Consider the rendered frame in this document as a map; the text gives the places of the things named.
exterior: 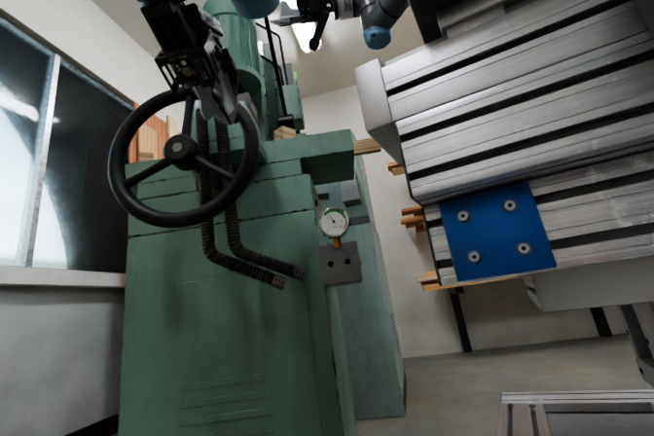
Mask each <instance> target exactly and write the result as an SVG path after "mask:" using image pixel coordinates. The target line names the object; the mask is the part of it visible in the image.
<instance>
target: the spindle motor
mask: <svg viewBox="0 0 654 436"><path fill-rule="evenodd" d="M203 9H204V10H205V11H207V12H208V13H209V14H211V15H212V16H213V17H215V18H216V19H218V20H219V22H220V25H221V29H222V32H223V36H222V37H220V38H219V41H220V43H221V44H222V46H223V48H229V51H230V54H231V56H232V58H233V59H234V61H235V63H236V67H237V73H238V83H239V84H241V85H242V86H243V93H247V92H248V93H249V95H250V97H251V99H252V98H254V97H255V96H257V95H258V94H259V92H260V91H261V88H262V84H261V73H260V62H259V52H258V41H257V29H256V19H248V18H244V17H242V16H241V15H240V14H239V13H238V12H237V11H236V9H235V7H234V5H233V4H232V2H231V0H207V1H206V2H205V4H204V6H203Z"/></svg>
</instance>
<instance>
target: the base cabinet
mask: <svg viewBox="0 0 654 436"><path fill-rule="evenodd" d="M318 220H319V219H318V217H317V215H316V212H315V210H309V211H303V212H296V213H290V214H283V215H277V216H271V217H265V218H258V219H252V220H245V221H238V222H239V224H238V225H239V232H240V234H239V235H240V241H241V243H242V245H243V246H245V248H246V247H247V249H250V250H253V251H256V252H257V253H258V252H260V254H262V253H263V255H267V256H270V257H273V258H275V259H276V260H277V259H278V260H279V261H281V260H282V262H286V263H289V265H290V264H292V265H295V266H296V265H297V266H300V267H302V268H305V269H308V273H307V276H306V279H305V281H304V282H302V281H299V280H296V279H293V278H292V277H290V276H287V275H283V273H282V274H281V275H283V276H286V277H287V278H288V279H287V282H286V284H285V287H284V289H283V290H282V291H281V290H279V289H276V288H274V287H271V286H270V285H269V284H267V283H263V281H262V282H260V280H256V279H253V277H252V278H250V276H246V275H243V274H240V273H237V272H234V270H232V271H231V270H230V269H227V268H224V267H221V266H220V265H219V266H217V264H213V262H210V261H209V259H207V258H206V255H204V251H203V250H202V249H203V247H202V239H201V238H202V236H201V235H202V233H201V227H200V228H194V229H188V230H182V231H175V232H169V233H162V234H156V235H149V236H138V237H132V238H128V239H127V269H126V289H125V308H124V328H123V347H122V367H121V386H120V406H119V425H118V436H357V429H356V422H355V415H354V409H353V402H352V394H351V387H350V380H349V373H348V367H347V360H346V353H345V340H344V333H343V325H342V319H341V312H340V305H339V298H338V291H337V286H335V287H327V286H325V285H323V278H322V270H321V263H320V256H319V248H318V247H319V246H322V245H329V242H328V239H327V237H326V235H324V234H323V233H322V232H321V230H320V228H319V225H318Z"/></svg>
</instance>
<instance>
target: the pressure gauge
mask: <svg viewBox="0 0 654 436"><path fill-rule="evenodd" d="M327 211H328V212H327ZM329 214H330V215H329ZM330 216H331V217H332V218H331V217H330ZM332 219H333V220H334V221H335V223H333V220H332ZM318 225H319V228H320V230H321V232H322V233H323V234H324V235H326V236H327V237H329V238H332V239H333V242H334V248H341V247H342V243H341V237H342V236H344V235H345V234H346V232H347V230H348V226H349V219H348V216H347V214H346V212H345V211H344V210H342V209H341V208H338V207H329V208H327V209H325V210H324V211H323V212H322V213H321V214H320V216H319V220H318Z"/></svg>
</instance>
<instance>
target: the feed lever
mask: <svg viewBox="0 0 654 436"><path fill-rule="evenodd" d="M264 20H265V25H266V29H267V34H268V39H269V44H270V49H271V54H272V63H273V68H274V72H275V77H276V81H277V86H278V91H279V96H280V101H281V106H282V111H283V115H281V116H279V117H278V121H279V127H281V126H285V127H290V128H293V129H294V130H296V125H295V119H294V115H292V114H288V115H287V110H286V105H285V100H284V95H283V90H282V84H281V80H280V75H279V70H278V65H277V60H276V55H275V50H274V45H273V37H272V32H271V27H270V22H269V17H265V18H264Z"/></svg>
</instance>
